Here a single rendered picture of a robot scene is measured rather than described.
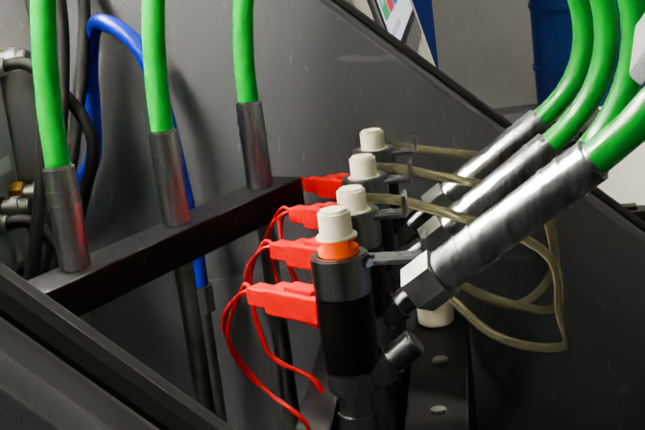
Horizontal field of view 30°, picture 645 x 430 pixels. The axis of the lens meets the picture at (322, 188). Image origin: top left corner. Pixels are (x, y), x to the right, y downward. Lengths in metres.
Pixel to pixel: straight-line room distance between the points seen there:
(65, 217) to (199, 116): 0.24
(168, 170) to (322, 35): 0.19
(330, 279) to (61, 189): 0.18
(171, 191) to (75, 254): 0.09
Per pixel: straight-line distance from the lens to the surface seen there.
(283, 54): 0.88
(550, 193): 0.47
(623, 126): 0.46
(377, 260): 0.57
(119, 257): 0.70
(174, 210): 0.75
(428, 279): 0.49
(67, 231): 0.68
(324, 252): 0.57
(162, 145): 0.74
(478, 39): 7.05
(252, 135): 0.81
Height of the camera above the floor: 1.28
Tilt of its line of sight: 13 degrees down
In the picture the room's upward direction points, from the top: 7 degrees counter-clockwise
